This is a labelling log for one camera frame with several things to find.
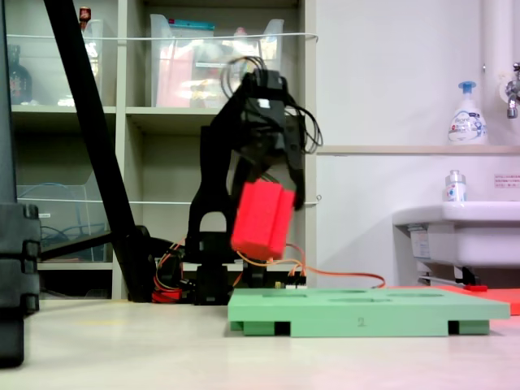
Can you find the white sink label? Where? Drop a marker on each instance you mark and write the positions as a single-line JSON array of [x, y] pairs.
[[421, 243]]

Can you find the clear storage bin with supplies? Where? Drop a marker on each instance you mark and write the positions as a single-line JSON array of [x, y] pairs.
[[183, 81]]

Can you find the teal topped package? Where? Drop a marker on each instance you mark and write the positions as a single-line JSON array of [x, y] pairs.
[[191, 26]]

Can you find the red cross columnar block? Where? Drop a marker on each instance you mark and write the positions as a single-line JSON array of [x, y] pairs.
[[260, 219]]

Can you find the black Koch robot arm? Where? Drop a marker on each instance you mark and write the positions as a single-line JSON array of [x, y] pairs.
[[213, 170]]

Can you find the white pump soap bottle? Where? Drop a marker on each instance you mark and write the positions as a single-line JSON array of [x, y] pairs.
[[467, 122]]

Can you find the white sink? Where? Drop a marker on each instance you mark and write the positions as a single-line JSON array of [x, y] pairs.
[[467, 235]]

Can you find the sink mounting bracket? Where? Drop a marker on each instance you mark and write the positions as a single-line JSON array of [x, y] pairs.
[[465, 274]]

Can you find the pink text wall sign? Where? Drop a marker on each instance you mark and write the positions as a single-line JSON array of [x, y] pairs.
[[508, 180]]

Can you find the beige shelf unit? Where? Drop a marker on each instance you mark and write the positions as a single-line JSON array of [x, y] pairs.
[[162, 118]]

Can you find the small red flat piece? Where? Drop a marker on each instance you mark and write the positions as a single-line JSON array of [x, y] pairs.
[[476, 288]]

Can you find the black camera tripod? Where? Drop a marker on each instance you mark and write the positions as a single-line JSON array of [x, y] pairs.
[[81, 81]]

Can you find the orange labelled bottle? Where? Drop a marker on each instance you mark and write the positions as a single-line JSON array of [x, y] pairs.
[[240, 34]]

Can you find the dark glass bottle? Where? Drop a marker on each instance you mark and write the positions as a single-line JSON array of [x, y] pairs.
[[19, 85]]

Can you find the clear plastic container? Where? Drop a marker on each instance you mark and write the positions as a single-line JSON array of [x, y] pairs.
[[53, 81]]

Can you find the metal faucet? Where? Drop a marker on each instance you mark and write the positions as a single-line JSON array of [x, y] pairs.
[[512, 97]]

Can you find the bottle with red cap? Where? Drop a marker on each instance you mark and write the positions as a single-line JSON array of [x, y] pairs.
[[85, 16]]

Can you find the pink package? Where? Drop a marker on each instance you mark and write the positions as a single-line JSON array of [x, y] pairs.
[[172, 81]]

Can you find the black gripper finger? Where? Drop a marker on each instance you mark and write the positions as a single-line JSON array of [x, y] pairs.
[[295, 162], [252, 170]]

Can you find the small clear sanitizer bottle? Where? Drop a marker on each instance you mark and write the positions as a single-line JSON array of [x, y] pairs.
[[456, 189]]

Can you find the green shape sorting board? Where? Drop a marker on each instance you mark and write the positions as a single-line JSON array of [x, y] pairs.
[[325, 313]]

